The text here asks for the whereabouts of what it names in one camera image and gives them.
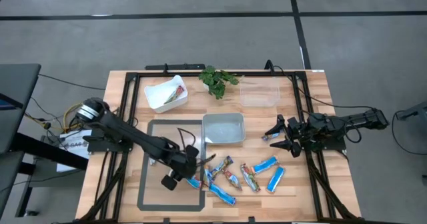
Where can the small green potted plant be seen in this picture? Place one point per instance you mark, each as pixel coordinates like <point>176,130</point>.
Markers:
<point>215,80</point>

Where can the black power strip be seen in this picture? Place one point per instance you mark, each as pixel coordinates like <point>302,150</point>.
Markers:
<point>175,66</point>

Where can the black desk beam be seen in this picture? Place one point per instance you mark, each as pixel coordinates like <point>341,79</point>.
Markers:
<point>50,152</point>

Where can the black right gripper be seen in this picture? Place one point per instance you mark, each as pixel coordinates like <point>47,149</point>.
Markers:
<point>297,134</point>

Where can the white paper label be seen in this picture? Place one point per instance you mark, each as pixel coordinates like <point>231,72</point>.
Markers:
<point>71,139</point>

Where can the red chocolate chip granola bar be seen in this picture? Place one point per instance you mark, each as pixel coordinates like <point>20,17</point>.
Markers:
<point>250,178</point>
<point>232,179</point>
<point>174,94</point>

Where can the white plastic bin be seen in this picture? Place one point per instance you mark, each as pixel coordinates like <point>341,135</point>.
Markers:
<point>156,99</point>

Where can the blue oatmeal raisin granola bar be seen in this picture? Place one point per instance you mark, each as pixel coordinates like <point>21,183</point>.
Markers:
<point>276,179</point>
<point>221,194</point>
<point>208,174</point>
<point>265,165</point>
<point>271,136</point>
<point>195,183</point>
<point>221,166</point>

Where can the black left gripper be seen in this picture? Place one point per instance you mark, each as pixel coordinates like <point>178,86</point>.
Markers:
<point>185,164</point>

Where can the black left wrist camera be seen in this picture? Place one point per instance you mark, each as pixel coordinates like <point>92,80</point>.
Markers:
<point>169,182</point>

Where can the clear plastic container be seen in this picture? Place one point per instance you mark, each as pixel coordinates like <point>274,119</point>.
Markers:
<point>260,92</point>

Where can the dark grey desk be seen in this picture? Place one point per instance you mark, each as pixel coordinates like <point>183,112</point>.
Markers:
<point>16,100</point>

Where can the grey stand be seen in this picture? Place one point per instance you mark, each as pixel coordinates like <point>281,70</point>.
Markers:
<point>413,110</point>

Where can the small black floor object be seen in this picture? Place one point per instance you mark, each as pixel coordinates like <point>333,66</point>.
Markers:
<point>31,213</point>

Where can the clear mat with grey border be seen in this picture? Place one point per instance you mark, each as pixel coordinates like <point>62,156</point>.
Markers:
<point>145,170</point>

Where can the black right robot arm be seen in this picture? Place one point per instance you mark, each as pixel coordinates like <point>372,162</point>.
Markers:
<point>350,120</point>

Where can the grey plastic bin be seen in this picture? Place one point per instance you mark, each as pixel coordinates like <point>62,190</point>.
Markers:
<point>223,129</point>

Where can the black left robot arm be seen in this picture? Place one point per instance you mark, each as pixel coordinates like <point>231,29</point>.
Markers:
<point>133,134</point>

